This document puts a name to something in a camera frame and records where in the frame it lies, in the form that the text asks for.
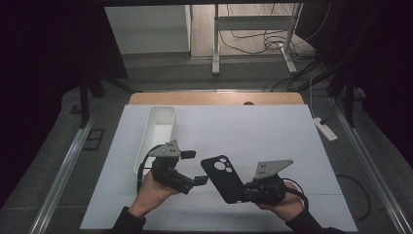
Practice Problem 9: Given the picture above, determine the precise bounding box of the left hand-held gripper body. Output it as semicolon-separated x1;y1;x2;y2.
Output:
150;139;196;195

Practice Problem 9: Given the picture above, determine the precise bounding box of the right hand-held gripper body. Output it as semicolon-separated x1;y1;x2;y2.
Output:
253;159;295;206

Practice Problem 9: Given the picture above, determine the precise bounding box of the black phone case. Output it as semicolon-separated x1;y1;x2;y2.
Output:
200;154;249;205

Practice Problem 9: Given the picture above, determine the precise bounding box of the white plastic storage box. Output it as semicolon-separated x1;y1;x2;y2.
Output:
132;105;177;176

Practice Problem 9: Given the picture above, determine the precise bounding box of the person's right hand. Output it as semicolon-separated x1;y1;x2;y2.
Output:
255;179;306;222

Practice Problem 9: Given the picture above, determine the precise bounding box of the person's left hand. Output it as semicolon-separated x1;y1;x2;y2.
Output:
129;169;181;219

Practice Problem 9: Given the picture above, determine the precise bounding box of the white table cover sheet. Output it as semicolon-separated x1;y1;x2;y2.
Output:
80;104;358;232

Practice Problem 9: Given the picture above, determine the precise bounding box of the wooden table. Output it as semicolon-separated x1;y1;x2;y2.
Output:
129;92;305;106

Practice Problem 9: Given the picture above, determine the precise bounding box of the black floor plate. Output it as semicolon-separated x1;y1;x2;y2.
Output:
82;128;106;151

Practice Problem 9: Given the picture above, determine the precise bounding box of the white power strip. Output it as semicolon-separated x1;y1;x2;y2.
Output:
313;116;339;142

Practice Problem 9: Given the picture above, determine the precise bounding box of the black metal stand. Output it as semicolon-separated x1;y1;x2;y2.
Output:
326;62;358;129
77;73;134;130

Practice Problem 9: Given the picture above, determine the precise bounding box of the white cabinet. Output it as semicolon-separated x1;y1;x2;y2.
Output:
104;4;193;55

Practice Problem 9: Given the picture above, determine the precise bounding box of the dark curtain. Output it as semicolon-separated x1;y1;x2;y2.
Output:
300;0;413;168
0;0;129;210

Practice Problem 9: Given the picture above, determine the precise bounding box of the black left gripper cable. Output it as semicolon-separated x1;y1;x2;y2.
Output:
136;144;164;193

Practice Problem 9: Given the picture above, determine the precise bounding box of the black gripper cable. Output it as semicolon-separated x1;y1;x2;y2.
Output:
136;144;164;193
282;177;310;210

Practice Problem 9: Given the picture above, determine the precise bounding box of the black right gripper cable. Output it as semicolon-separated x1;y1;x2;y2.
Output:
282;177;310;210

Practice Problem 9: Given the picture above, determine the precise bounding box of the black floor cable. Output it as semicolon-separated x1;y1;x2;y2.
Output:
335;174;372;222

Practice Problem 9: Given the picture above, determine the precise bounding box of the black plug cable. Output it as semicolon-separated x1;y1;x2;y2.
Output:
319;99;338;126

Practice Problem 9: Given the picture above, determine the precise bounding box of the white power strip cable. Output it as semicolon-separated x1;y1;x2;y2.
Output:
308;77;318;120

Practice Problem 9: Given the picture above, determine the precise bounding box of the aluminium rail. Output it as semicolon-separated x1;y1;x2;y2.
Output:
330;97;413;234
28;116;95;234

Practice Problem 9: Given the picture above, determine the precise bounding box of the tangle of black cables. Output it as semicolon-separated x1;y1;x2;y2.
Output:
218;3;325;57

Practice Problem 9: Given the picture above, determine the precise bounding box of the grey metal desk frame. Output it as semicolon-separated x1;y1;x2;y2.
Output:
211;3;304;77

